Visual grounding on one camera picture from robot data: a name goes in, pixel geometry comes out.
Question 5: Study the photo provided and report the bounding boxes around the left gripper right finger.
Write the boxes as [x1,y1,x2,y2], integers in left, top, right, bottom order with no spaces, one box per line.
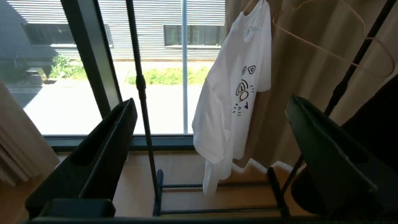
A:
[285,95,398,218]

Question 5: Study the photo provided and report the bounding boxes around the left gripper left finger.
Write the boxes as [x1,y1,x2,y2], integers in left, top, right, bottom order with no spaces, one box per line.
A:
[25,98,138,218]

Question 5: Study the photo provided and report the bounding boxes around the black shorts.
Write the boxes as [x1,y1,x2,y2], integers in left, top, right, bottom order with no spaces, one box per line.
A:
[290,73,398,215]

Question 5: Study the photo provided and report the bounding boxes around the white printed t-shirt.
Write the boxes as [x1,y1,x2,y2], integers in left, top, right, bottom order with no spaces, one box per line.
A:
[192,0,273,196]

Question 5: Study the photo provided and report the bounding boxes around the black clothes rack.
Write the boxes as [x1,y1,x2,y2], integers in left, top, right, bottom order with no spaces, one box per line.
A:
[125,0,398,218]

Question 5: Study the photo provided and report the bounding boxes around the beige curtain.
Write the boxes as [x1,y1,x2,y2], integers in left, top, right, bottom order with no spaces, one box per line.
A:
[223,0,398,170]
[0,80,60,187]

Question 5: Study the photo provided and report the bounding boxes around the window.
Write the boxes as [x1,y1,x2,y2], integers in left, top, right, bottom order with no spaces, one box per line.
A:
[0,0,226,152]

